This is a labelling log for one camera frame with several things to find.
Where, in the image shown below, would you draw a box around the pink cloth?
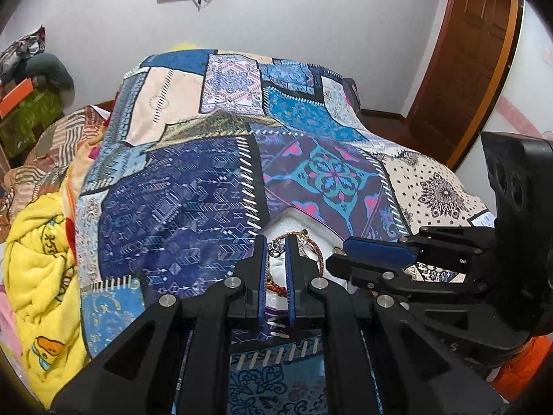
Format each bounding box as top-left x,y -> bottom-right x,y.
0,283 -> 23,357

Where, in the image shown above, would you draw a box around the dark grey cloth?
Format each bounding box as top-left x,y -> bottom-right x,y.
25,53 -> 75,92

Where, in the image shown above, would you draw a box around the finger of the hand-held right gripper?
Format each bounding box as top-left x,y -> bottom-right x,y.
326,253 -> 534,369
343,226 -> 498,278

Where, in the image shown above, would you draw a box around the brown wooden door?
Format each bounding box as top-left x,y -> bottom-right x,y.
405,0 -> 524,173

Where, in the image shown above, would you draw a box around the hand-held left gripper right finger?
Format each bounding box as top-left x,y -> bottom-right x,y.
285,234 -> 507,415

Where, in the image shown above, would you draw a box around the red braided thread bracelet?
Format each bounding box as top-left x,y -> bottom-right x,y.
266,232 -> 325,300

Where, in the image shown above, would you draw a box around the brown striped blanket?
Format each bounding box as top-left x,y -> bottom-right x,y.
0,104 -> 116,228

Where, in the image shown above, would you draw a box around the orange box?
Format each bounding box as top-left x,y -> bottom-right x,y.
0,76 -> 36,118

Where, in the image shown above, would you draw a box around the pile of patterned clothes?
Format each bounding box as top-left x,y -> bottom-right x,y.
0,25 -> 46,86

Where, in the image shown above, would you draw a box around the green patterned cloth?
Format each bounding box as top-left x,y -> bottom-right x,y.
0,87 -> 66,157

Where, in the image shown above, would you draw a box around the yellow printed blanket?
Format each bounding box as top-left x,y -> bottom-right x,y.
6,176 -> 92,397

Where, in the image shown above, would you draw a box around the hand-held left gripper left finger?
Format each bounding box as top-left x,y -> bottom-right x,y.
47,234 -> 267,415

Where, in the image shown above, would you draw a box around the white foam box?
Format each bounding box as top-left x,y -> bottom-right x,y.
258,206 -> 352,312

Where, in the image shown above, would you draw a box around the blue patchwork blanket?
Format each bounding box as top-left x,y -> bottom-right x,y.
75,47 -> 497,415

